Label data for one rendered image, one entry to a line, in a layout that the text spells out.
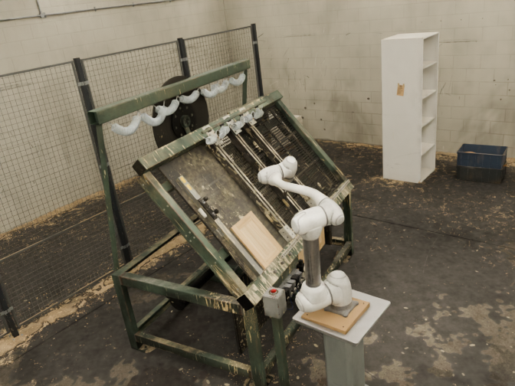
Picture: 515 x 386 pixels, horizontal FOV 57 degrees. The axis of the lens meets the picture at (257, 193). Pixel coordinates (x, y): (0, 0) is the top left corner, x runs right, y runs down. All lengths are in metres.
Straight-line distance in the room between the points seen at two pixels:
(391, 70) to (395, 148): 1.13
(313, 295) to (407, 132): 4.41
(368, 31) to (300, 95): 1.89
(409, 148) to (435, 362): 3.77
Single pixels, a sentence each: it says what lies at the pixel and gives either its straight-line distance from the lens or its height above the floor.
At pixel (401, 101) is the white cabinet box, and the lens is 7.08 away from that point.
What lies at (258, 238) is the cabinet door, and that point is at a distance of 3.78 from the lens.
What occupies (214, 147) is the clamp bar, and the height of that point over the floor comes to 1.69.
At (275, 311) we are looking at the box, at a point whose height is 0.82.
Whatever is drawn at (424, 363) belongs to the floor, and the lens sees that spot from 4.19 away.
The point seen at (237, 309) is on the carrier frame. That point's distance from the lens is 3.53.
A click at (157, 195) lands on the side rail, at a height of 1.60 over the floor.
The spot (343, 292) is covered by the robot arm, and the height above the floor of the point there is 0.95.
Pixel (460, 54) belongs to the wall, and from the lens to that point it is 8.18.
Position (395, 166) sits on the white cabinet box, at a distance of 7.40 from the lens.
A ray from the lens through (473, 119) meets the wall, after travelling 8.32.
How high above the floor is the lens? 2.82
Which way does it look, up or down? 23 degrees down
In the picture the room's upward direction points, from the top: 7 degrees counter-clockwise
